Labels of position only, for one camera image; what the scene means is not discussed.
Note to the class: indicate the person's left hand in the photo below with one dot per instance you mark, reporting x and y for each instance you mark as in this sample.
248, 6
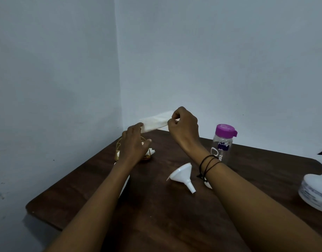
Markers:
132, 146

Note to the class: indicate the person's right hand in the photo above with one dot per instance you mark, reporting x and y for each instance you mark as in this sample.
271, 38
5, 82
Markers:
186, 128

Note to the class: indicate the person's left thumb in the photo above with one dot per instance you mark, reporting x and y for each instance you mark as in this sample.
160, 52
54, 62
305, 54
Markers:
146, 145

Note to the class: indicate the person's right fingers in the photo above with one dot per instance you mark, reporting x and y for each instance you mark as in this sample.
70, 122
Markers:
174, 123

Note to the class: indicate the white tissue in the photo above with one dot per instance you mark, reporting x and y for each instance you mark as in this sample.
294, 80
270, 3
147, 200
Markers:
156, 122
152, 151

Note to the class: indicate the person's right forearm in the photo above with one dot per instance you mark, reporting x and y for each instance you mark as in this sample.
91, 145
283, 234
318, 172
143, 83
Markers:
245, 207

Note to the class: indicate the person's left forearm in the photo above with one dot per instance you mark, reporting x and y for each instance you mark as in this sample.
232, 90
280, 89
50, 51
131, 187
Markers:
98, 207

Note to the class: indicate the crumpled white tissue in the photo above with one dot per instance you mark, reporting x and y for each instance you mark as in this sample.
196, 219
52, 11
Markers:
152, 151

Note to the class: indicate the small wicker basket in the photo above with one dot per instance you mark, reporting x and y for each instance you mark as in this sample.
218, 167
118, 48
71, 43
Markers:
146, 156

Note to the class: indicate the white plastic funnel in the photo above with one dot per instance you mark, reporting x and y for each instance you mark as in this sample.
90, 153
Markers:
182, 173

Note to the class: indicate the clear bottle with purple lid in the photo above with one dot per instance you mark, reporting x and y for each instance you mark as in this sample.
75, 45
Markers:
223, 144

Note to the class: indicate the small white pointed piece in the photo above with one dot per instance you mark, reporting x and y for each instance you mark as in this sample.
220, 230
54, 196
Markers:
208, 184

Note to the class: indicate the white spray bottle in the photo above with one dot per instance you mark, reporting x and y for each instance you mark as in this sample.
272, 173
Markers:
315, 190

